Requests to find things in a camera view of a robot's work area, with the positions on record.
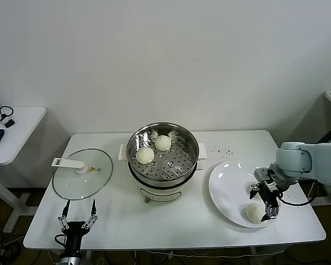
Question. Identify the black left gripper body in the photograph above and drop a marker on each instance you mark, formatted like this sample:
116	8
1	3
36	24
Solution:
72	234

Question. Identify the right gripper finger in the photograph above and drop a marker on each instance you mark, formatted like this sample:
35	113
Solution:
255	189
271	211

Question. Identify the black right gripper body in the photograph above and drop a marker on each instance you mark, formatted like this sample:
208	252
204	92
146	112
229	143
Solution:
268	193

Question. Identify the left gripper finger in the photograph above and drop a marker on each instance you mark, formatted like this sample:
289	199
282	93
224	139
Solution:
67	209
93	209

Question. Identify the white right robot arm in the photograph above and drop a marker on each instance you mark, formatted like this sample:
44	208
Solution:
298	160

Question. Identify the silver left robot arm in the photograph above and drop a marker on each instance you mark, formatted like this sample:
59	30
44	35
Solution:
70	258

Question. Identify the stainless steel steamer basket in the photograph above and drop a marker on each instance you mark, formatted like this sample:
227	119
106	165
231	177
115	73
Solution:
176	163

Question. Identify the white round plate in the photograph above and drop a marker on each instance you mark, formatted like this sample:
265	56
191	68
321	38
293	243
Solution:
228	187

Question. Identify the dark crumbs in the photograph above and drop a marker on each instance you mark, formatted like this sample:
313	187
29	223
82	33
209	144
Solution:
227	150

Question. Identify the white electric cooking pot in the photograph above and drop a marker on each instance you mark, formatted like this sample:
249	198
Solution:
159	191

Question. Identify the white side table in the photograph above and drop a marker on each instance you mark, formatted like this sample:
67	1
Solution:
18	138

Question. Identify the small black device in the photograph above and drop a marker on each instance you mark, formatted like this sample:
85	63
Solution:
9	123

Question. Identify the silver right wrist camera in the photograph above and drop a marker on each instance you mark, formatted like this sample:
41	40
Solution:
262	174

